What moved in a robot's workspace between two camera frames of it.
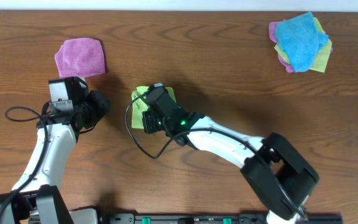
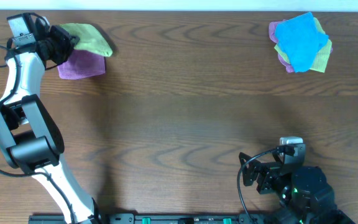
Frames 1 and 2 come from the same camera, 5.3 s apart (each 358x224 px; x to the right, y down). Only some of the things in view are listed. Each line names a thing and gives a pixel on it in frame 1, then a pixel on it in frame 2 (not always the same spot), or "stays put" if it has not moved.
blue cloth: x=299 y=37 stays put
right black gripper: x=147 y=122 to x=268 y=171
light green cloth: x=140 y=104 to x=90 y=39
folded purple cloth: x=80 y=57 stays put
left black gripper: x=104 y=104 to x=68 y=41
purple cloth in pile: x=272 y=33 stays put
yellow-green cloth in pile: x=322 y=57 stays put
